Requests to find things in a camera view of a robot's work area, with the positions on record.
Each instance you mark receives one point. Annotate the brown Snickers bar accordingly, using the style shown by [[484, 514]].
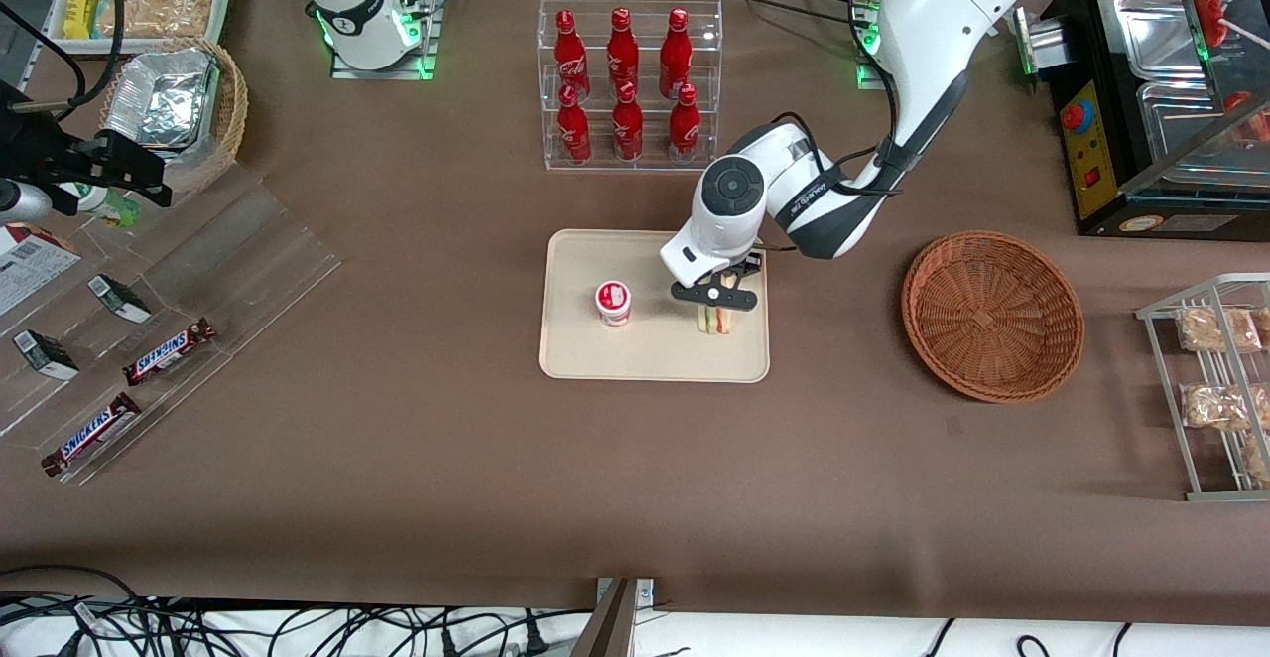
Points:
[[169, 351], [91, 434]]

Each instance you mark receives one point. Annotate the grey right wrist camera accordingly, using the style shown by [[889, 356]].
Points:
[[22, 202]]

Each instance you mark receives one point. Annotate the aluminium profile bracket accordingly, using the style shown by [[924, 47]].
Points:
[[617, 617]]

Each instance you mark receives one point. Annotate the black food warmer machine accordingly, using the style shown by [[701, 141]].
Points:
[[1101, 210]]

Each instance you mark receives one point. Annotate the round brown wicker basket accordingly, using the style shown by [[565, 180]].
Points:
[[992, 320]]

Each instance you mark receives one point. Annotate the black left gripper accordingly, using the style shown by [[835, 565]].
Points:
[[747, 267]]

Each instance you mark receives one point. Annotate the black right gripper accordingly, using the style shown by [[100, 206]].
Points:
[[42, 152]]

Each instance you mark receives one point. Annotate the deep tan wicker basket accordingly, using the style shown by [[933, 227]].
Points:
[[230, 106]]

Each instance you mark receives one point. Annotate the beige plastic tray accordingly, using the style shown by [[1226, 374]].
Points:
[[635, 354]]

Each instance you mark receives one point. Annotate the beige cracker bag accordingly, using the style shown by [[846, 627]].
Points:
[[159, 12]]

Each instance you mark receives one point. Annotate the red cola bottle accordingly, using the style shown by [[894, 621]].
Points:
[[573, 131], [684, 131], [627, 129], [622, 50], [570, 52], [676, 52]]

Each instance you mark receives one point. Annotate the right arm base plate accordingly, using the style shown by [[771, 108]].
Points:
[[429, 32]]

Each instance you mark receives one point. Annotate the triangle sandwich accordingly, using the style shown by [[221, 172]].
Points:
[[716, 322]]

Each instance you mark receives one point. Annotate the steel warmer pan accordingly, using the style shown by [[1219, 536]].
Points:
[[1176, 116], [1156, 37]]

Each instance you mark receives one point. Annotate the white red yogurt cup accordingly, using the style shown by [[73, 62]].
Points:
[[613, 302]]

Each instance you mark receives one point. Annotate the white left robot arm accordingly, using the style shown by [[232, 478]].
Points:
[[933, 22]]

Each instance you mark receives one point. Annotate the silver foil container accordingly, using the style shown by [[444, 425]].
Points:
[[164, 96]]

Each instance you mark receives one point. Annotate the red emergency stop button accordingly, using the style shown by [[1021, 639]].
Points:
[[1075, 117]]

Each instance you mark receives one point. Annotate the yellow snack packet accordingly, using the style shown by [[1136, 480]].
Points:
[[79, 14]]

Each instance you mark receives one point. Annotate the clear acrylic bottle rack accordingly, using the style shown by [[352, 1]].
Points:
[[650, 79]]

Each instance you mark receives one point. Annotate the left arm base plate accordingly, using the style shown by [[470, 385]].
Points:
[[865, 76]]

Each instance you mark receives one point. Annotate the white plastic bin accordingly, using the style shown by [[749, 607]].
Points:
[[223, 2]]

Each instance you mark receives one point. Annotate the red white printed box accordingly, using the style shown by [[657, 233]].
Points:
[[30, 265]]

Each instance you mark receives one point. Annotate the small black white box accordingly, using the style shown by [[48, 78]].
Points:
[[119, 298], [45, 354]]

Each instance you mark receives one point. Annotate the red sausage on skewer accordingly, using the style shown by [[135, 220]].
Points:
[[1248, 113], [1210, 17]]

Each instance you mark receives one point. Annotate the clear acrylic display ramp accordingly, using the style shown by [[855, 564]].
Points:
[[248, 260]]

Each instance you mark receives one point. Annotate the silver metal box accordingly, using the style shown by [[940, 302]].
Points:
[[1042, 42]]

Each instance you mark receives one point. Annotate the white green small bottle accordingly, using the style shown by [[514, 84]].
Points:
[[111, 206]]

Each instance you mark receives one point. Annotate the clear bag of cookies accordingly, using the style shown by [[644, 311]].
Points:
[[1258, 459], [1215, 406], [1215, 329]]

